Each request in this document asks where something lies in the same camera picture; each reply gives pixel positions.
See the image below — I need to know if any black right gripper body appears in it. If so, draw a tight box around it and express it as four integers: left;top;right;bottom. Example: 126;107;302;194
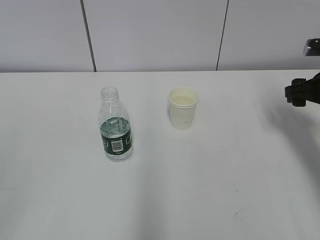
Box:
284;73;320;107

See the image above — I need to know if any white paper cup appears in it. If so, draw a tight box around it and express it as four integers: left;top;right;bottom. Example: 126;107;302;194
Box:
168;102;197;131
168;86;200;108

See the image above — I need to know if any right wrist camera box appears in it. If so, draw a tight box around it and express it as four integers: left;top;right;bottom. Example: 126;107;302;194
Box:
303;38;320;57

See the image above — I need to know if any clear green-label water bottle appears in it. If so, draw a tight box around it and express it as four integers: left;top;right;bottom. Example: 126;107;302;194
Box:
98;86;133;162

